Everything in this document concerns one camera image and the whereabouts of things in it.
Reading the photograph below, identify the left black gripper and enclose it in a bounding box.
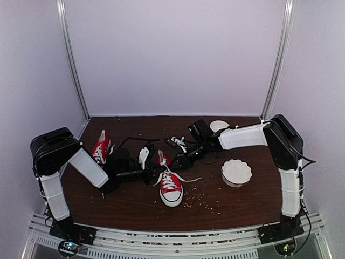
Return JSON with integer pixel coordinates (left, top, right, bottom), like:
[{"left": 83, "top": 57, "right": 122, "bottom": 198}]
[{"left": 117, "top": 162, "right": 167, "bottom": 186}]

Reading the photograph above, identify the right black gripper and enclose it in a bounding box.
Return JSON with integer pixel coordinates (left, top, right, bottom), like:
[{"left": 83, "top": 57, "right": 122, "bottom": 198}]
[{"left": 167, "top": 140, "right": 208, "bottom": 171}]

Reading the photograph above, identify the red canvas sneaker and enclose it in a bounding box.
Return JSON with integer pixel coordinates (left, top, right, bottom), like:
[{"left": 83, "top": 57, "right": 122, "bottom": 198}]
[
  {"left": 154, "top": 150, "right": 201, "bottom": 208},
  {"left": 91, "top": 129, "right": 114, "bottom": 165}
]

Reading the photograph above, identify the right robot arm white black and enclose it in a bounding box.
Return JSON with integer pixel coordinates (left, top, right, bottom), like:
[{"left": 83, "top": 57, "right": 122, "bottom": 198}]
[{"left": 170, "top": 115, "right": 314, "bottom": 238}]

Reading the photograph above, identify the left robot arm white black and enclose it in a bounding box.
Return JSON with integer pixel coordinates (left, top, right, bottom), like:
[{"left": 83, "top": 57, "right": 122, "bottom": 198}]
[{"left": 30, "top": 127, "right": 165, "bottom": 240}]

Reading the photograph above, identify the black bowl white inside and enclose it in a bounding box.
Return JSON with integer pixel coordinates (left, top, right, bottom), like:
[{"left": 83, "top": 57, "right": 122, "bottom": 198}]
[{"left": 210, "top": 120, "right": 230, "bottom": 133}]

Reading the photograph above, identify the white scalloped ceramic bowl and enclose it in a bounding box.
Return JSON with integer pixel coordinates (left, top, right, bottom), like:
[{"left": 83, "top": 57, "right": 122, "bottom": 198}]
[{"left": 221, "top": 159, "right": 253, "bottom": 188}]

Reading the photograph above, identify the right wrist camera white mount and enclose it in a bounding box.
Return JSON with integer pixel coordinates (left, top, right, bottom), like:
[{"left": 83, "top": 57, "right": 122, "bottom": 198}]
[{"left": 164, "top": 137, "right": 188, "bottom": 153}]

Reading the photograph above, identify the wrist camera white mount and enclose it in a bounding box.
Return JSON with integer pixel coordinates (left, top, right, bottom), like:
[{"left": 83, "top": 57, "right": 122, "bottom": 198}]
[
  {"left": 164, "top": 137, "right": 188, "bottom": 153},
  {"left": 138, "top": 142, "right": 157, "bottom": 170}
]

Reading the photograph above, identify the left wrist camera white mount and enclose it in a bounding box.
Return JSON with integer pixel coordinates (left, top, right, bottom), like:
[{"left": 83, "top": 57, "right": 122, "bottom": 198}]
[{"left": 138, "top": 142, "right": 157, "bottom": 170}]

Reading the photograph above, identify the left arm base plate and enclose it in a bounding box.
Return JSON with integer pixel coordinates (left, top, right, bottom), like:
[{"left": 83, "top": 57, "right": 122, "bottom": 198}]
[{"left": 49, "top": 225, "right": 96, "bottom": 245}]

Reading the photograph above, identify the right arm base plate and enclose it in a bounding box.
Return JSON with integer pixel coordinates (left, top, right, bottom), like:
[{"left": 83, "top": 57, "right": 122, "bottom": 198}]
[{"left": 258, "top": 223, "right": 304, "bottom": 244}]

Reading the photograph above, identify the aluminium front rail frame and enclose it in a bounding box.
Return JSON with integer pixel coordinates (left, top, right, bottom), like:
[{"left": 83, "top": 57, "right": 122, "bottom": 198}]
[{"left": 23, "top": 213, "right": 332, "bottom": 259}]

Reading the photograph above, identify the right aluminium corner post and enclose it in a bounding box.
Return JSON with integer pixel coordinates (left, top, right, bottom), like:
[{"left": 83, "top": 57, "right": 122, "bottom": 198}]
[{"left": 260, "top": 0, "right": 295, "bottom": 120}]

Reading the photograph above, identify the aluminium corner post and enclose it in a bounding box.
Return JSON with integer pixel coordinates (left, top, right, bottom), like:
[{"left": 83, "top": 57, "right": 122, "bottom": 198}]
[
  {"left": 56, "top": 0, "right": 91, "bottom": 120},
  {"left": 260, "top": 0, "right": 295, "bottom": 120}
]

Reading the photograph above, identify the left aluminium corner post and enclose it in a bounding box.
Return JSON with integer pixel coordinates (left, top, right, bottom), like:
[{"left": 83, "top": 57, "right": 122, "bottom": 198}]
[{"left": 56, "top": 0, "right": 91, "bottom": 120}]

